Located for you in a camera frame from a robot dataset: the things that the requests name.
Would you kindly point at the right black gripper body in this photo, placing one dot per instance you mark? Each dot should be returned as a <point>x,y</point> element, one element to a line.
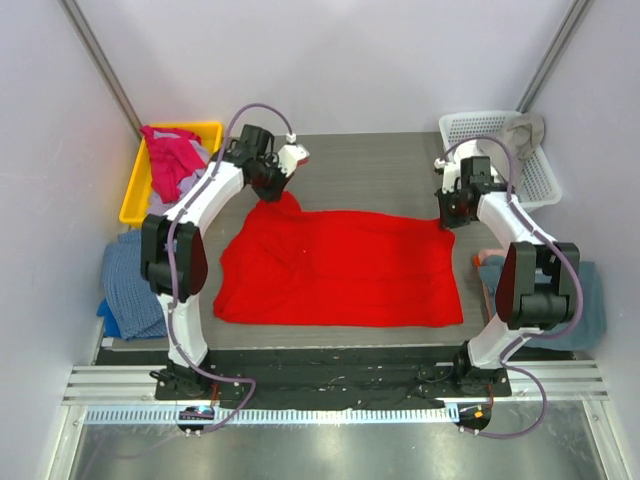
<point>451,212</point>

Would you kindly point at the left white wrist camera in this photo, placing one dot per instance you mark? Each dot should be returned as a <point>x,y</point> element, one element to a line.
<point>291,155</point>

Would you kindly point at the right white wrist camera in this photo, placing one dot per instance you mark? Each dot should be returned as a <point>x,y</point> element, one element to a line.
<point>449,171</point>

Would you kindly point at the grey shirt in basket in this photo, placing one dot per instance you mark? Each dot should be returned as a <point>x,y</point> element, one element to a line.
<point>521,135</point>

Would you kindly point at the white slotted cable duct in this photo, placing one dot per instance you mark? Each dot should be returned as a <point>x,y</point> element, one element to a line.
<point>198,415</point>

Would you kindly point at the pink t shirt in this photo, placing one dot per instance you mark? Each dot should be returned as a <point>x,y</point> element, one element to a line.
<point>157,137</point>

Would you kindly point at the white perforated basket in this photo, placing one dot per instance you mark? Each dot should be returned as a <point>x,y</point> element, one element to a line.
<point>537,186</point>

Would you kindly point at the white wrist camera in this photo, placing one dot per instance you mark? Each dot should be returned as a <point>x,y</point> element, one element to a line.
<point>291,155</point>
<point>449,171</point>

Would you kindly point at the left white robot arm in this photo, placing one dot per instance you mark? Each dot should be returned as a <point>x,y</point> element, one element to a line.
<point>173,256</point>

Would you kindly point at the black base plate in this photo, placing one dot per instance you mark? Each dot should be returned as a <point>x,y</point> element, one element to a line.
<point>332,379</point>

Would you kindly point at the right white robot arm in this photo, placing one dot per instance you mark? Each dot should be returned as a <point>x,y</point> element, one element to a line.
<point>538,296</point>

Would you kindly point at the yellow plastic bin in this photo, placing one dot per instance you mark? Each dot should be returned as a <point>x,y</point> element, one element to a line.
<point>139,189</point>

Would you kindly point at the red t shirt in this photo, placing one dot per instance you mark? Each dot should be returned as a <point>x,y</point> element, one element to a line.
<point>288,266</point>

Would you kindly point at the white shirt in basket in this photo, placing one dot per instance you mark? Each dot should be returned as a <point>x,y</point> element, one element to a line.
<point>467,149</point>

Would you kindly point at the lavender t shirt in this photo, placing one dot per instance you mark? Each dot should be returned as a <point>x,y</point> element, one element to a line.
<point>187,180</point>

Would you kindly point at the teal folded t shirt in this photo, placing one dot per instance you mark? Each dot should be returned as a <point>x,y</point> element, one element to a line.
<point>592,325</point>

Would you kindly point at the blue checkered shirt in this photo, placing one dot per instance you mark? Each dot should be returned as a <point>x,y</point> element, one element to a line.
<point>130,309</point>

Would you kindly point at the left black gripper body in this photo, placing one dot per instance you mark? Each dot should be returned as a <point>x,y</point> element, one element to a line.
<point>271,185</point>

